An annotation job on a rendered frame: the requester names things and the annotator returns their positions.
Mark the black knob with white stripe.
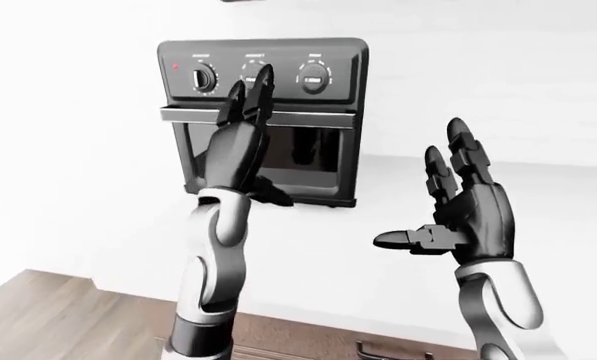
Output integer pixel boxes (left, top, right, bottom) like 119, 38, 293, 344
191, 65, 215, 91

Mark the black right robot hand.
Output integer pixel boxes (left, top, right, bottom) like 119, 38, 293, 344
372, 117, 517, 266

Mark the brown wooden cabinet drawer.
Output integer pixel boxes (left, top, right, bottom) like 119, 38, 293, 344
147, 311, 482, 360

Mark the dark metal drawer handle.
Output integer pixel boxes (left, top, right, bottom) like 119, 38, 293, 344
355, 339, 435, 360

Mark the silver oven door handle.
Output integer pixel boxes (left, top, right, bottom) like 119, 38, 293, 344
158, 105, 358, 126

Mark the black knob with white label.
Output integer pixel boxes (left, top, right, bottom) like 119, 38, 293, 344
298, 63, 331, 95

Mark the black glass toaster oven door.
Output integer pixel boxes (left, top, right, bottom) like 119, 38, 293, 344
171, 120, 357, 206

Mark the black toaster oven body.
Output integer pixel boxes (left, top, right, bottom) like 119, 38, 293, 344
156, 37, 372, 209

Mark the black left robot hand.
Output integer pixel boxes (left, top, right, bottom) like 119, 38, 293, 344
184, 63, 295, 207

